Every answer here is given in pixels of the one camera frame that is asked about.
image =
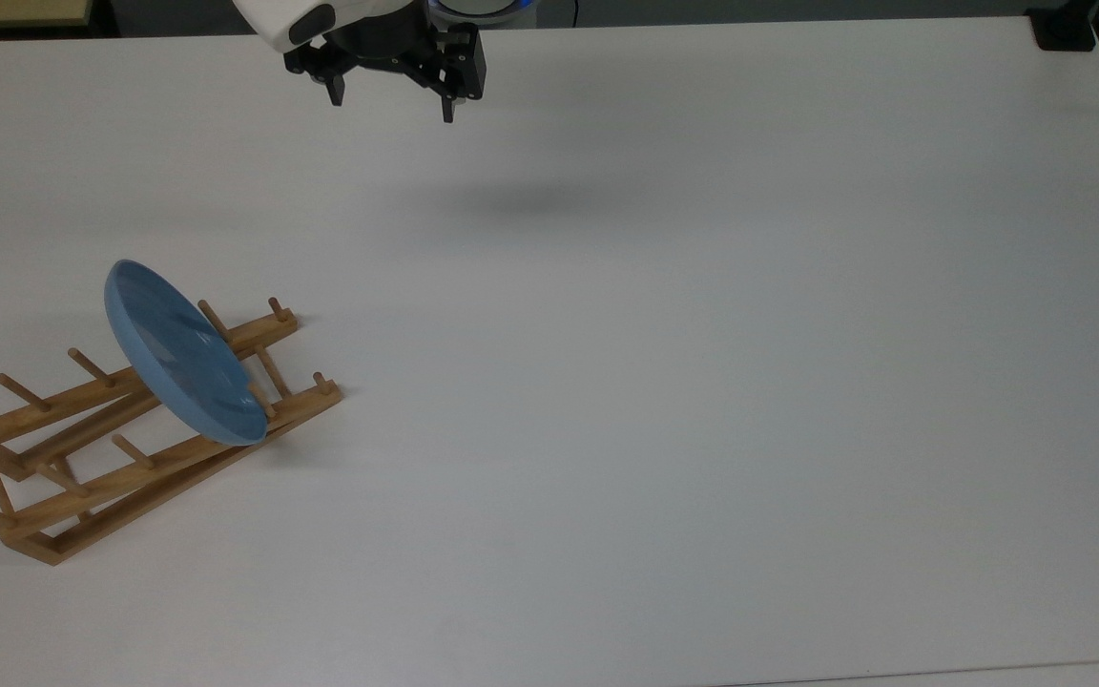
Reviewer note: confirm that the blue round plate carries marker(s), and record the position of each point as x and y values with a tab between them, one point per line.
177	353

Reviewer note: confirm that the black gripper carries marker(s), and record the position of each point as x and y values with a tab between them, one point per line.
378	43

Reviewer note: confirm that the wooden plate rack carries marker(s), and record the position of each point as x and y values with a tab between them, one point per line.
259	334

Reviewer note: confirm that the yellowish wooden furniture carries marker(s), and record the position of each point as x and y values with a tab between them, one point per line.
6	10

